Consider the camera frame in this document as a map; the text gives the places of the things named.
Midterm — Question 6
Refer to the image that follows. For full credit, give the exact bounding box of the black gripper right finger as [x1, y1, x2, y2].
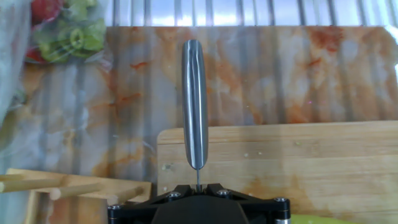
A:
[200, 183, 292, 224]

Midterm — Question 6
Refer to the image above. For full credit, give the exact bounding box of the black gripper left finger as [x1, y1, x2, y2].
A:
[107, 184, 198, 224]

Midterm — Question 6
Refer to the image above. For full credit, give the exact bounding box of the steel cleaver knife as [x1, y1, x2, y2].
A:
[181, 39, 210, 187]

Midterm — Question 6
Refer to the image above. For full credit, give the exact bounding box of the long green chili pepper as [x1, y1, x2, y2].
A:
[290, 213, 357, 224]

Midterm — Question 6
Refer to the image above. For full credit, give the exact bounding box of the plastic bag of peppers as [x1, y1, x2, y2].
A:
[34, 0, 107, 63]

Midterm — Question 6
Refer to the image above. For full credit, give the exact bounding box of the red chili pepper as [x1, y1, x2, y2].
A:
[25, 0, 65, 63]

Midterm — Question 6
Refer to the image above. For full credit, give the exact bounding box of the wooden peg rack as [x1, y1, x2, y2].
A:
[0, 167, 152, 224]

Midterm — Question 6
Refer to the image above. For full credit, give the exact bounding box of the wooden cutting board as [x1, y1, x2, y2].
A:
[156, 120, 398, 224]

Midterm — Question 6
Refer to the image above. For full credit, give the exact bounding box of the marble pattern plastic mat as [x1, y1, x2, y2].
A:
[0, 25, 398, 224]

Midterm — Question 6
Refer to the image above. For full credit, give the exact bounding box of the clear plastic bag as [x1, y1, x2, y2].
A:
[0, 0, 113, 150]

